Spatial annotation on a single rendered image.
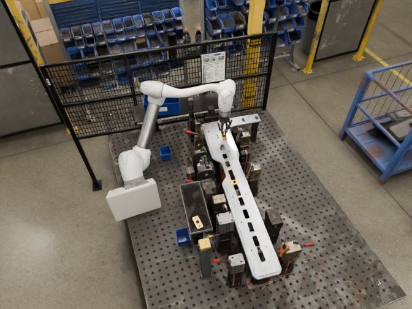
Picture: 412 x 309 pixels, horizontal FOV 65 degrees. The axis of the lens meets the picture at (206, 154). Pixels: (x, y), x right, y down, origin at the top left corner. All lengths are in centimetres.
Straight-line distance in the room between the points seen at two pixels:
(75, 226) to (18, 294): 74
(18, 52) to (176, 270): 271
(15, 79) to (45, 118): 61
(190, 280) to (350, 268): 110
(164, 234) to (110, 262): 92
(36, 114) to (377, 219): 396
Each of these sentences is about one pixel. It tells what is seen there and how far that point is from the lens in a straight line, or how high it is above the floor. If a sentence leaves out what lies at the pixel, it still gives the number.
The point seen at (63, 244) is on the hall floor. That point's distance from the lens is 356.
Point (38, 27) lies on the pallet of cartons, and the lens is 538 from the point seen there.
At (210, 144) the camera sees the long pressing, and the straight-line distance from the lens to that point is 263.
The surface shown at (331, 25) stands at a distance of 512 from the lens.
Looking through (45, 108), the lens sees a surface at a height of 42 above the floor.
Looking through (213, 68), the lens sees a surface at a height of 130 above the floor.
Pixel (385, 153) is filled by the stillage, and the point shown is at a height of 16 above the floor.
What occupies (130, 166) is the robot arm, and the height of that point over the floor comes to 104.
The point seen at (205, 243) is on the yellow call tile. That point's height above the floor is 116.
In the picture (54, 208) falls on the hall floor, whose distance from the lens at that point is 383.
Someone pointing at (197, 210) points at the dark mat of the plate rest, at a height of 116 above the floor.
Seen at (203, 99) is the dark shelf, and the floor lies 103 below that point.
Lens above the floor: 292
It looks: 49 degrees down
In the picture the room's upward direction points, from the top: 2 degrees counter-clockwise
